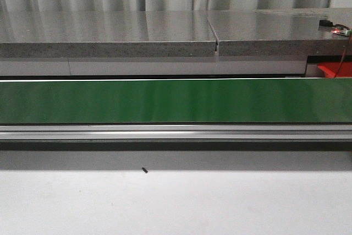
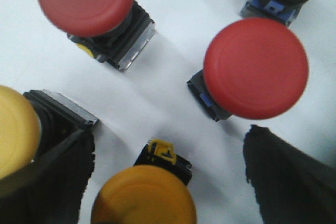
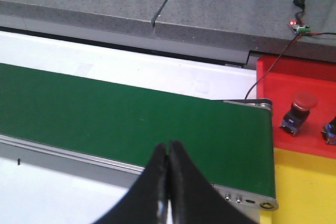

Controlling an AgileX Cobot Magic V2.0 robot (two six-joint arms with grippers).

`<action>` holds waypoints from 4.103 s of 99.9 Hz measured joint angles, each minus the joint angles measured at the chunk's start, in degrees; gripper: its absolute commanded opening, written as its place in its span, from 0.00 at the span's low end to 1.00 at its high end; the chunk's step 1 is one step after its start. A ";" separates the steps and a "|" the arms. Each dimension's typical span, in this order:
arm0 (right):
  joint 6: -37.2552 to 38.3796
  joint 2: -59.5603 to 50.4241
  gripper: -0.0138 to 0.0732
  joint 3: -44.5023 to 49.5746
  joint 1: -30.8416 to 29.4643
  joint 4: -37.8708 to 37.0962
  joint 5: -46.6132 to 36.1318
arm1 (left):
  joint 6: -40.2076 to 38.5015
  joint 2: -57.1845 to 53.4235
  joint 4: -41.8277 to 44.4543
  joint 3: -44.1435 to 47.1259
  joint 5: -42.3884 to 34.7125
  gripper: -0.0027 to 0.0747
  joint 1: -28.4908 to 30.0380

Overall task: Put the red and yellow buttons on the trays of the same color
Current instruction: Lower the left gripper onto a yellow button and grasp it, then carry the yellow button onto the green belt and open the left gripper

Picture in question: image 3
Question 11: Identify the small green circuit board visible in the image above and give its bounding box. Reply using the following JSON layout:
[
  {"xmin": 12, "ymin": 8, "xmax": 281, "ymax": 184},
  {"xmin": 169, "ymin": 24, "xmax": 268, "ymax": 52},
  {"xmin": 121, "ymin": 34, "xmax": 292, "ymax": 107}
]
[{"xmin": 288, "ymin": 20, "xmax": 311, "ymax": 34}]

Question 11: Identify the red mushroom push button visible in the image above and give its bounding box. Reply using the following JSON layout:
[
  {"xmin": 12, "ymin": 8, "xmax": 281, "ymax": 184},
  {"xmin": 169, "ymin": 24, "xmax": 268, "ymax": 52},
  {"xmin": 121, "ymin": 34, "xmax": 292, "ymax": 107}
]
[
  {"xmin": 322, "ymin": 117, "xmax": 336, "ymax": 145},
  {"xmin": 279, "ymin": 91, "xmax": 317, "ymax": 136}
]

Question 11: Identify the green conveyor belt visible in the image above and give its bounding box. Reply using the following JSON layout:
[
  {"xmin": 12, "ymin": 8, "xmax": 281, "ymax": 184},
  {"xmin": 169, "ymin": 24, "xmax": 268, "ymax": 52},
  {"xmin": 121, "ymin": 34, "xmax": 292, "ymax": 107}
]
[{"xmin": 1, "ymin": 64, "xmax": 276, "ymax": 198}]

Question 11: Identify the thin red black wire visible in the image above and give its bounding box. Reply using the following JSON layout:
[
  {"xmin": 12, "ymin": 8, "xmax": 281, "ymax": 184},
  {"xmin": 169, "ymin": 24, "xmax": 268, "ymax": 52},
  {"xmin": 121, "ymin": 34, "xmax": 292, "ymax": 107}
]
[{"xmin": 244, "ymin": 6, "xmax": 336, "ymax": 100}]

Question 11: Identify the grey stone slab left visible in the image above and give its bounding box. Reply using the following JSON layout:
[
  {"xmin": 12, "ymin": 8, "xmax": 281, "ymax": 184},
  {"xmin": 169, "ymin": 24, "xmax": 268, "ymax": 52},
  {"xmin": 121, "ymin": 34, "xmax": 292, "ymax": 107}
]
[{"xmin": 1, "ymin": 0, "xmax": 167, "ymax": 38}]

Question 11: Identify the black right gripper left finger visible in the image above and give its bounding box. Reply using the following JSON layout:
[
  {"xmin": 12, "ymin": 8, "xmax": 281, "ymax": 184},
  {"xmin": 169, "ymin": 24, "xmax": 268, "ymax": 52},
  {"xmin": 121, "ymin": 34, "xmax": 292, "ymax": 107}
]
[{"xmin": 95, "ymin": 143, "xmax": 168, "ymax": 223}]

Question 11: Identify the yellow plastic tray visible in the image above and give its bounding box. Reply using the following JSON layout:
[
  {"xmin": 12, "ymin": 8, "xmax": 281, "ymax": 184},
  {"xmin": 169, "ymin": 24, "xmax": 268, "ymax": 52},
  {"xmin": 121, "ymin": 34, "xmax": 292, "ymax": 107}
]
[{"xmin": 260, "ymin": 148, "xmax": 335, "ymax": 223}]

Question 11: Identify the grey stone slab right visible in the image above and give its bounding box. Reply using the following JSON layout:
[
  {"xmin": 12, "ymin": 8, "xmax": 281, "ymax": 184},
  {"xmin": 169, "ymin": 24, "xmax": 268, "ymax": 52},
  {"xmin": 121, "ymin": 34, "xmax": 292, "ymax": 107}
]
[{"xmin": 154, "ymin": 0, "xmax": 335, "ymax": 62}]

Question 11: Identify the grey stone slab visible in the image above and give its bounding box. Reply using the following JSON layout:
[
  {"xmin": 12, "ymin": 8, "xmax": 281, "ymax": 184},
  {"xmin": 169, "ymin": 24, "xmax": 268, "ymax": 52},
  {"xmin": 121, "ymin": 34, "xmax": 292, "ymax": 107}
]
[
  {"xmin": 154, "ymin": 0, "xmax": 335, "ymax": 62},
  {"xmin": 1, "ymin": 0, "xmax": 167, "ymax": 38}
]

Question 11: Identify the aluminium conveyor frame rail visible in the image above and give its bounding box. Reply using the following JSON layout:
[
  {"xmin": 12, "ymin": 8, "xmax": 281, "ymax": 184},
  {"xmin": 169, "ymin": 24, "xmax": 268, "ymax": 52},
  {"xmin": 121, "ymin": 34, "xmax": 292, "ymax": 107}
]
[{"xmin": 1, "ymin": 99, "xmax": 278, "ymax": 211}]

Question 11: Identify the red plastic tray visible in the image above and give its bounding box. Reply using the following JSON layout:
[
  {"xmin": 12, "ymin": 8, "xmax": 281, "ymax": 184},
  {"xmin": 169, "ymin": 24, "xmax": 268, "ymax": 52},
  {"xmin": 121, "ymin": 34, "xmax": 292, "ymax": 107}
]
[{"xmin": 257, "ymin": 57, "xmax": 335, "ymax": 158}]

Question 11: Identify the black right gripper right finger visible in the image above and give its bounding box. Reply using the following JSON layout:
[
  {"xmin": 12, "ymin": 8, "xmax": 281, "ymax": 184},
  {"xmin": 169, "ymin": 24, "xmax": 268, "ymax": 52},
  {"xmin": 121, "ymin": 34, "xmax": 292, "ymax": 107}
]
[{"xmin": 169, "ymin": 141, "xmax": 255, "ymax": 223}]

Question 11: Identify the black connector plug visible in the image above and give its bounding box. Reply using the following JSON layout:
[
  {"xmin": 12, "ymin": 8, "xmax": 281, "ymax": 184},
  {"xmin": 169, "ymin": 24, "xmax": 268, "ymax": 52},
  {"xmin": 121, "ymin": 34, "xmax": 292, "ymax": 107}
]
[{"xmin": 293, "ymin": 0, "xmax": 305, "ymax": 10}]

